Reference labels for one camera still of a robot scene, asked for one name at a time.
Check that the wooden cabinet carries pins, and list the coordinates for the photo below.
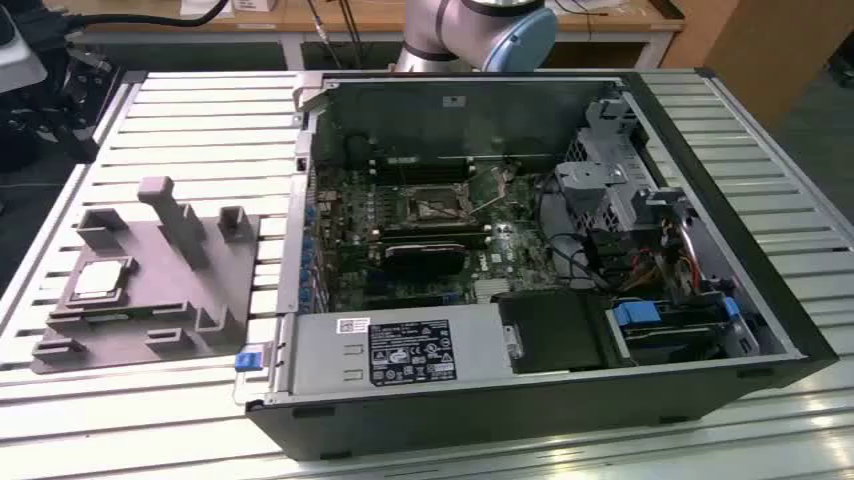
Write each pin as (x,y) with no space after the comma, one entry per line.
(767,45)

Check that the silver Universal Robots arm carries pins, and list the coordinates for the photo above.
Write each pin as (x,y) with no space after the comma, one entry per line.
(460,30)

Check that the blue case latch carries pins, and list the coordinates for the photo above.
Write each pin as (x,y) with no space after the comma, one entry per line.
(248,362)

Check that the black RAM stick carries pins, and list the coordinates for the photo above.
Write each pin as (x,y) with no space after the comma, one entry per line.
(433,229)
(427,161)

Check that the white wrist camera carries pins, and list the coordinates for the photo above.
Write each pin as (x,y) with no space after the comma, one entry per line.
(20,55)

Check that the black open PC case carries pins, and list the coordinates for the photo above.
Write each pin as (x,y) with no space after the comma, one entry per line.
(534,415)

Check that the black graphics card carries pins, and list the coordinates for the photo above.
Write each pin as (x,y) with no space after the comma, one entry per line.
(423,259)

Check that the wooden desk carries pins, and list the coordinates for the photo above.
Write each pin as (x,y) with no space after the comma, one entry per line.
(600,25)

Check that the white box with label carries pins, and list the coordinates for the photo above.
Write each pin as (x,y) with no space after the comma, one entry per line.
(256,5)

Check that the silver square CPU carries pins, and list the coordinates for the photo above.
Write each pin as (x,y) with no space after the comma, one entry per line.
(103,277)

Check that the CPU socket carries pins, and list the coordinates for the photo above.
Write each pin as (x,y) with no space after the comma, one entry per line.
(440,205)

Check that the small silver heatsink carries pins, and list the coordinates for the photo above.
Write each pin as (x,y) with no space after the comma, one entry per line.
(493,290)

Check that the grey plastic parts rack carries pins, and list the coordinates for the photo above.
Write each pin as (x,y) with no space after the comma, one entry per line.
(153,280)

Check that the black plastic air shroud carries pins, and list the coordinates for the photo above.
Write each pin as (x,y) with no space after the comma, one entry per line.
(554,330)

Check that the hard disk in blue carrier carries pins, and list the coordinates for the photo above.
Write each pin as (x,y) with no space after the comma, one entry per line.
(640,315)

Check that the silver power supply unit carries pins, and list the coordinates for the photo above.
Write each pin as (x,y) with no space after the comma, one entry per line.
(320,350)

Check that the grey metal drive cage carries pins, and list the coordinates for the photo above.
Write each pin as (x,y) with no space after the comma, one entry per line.
(600,185)

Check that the green motherboard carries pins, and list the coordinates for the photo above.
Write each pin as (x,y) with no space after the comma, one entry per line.
(514,255)

